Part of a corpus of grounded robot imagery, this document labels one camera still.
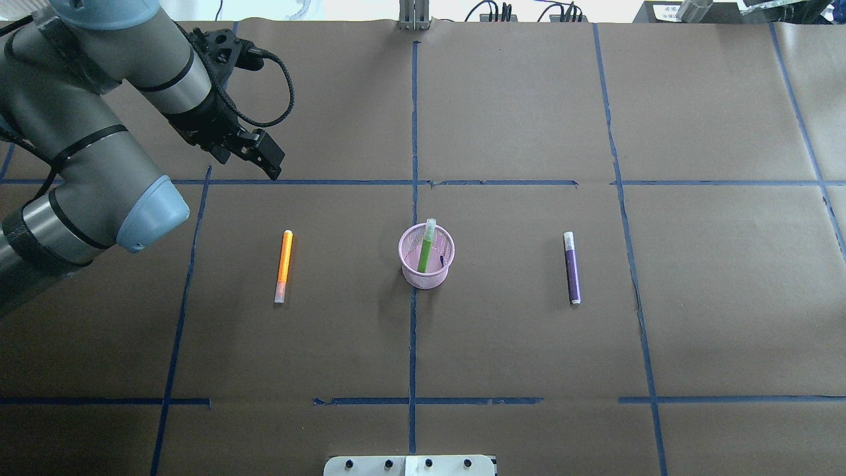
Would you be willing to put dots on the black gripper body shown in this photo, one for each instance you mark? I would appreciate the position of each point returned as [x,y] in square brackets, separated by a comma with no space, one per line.
[206,127]

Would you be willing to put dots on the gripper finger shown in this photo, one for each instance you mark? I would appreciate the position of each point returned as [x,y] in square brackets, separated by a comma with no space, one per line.
[260,148]
[222,151]

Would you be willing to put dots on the orange highlighter pen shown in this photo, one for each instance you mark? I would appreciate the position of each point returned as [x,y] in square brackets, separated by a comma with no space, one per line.
[285,255]

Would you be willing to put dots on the green highlighter pen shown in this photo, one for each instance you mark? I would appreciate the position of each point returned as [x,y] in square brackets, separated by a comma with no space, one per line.
[427,240]

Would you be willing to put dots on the purple highlighter pen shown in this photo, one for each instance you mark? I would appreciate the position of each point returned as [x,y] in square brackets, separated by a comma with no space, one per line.
[572,268]

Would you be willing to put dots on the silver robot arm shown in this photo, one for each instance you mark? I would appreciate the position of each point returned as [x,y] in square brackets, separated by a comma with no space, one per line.
[103,189]

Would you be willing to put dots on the pink mesh pen holder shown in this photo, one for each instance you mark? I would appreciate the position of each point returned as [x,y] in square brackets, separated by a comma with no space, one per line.
[442,256]

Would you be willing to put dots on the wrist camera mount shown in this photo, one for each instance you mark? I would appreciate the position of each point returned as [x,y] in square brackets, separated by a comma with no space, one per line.
[226,52]

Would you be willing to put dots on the aluminium frame post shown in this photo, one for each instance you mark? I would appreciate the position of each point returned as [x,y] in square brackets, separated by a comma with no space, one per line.
[414,15]

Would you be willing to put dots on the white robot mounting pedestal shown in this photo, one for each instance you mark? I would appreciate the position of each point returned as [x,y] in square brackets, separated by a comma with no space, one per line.
[456,464]

